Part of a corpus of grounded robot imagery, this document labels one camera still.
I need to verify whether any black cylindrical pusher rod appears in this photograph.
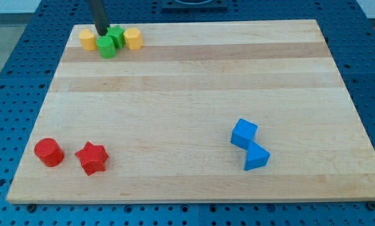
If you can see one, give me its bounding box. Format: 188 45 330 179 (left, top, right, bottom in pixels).
87 0 110 36

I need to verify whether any green cylinder block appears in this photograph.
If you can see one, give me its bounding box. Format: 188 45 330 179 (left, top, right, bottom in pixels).
96 36 117 58

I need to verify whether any blue cube block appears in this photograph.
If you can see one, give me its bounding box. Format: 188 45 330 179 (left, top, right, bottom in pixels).
231 119 258 149

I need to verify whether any green star block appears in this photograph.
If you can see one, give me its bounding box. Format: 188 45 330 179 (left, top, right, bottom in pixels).
106 25 125 49

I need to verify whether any yellow heart block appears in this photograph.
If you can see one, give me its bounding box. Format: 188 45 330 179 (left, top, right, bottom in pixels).
78 29 98 51

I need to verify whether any yellow hexagon block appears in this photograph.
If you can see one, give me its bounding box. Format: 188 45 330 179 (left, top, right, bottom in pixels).
124 28 144 50

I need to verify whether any light wooden board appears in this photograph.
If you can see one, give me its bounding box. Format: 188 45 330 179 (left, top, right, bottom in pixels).
7 19 375 204

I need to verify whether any red cylinder block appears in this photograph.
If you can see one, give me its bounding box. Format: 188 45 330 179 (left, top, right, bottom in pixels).
34 137 65 167

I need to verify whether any red star block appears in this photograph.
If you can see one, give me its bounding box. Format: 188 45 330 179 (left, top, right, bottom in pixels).
75 142 108 176

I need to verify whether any blue triangular prism block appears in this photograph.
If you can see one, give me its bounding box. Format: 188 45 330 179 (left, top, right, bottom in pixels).
243 141 270 171

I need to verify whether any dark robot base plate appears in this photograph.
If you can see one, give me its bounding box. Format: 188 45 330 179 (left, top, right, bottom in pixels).
160 0 228 11

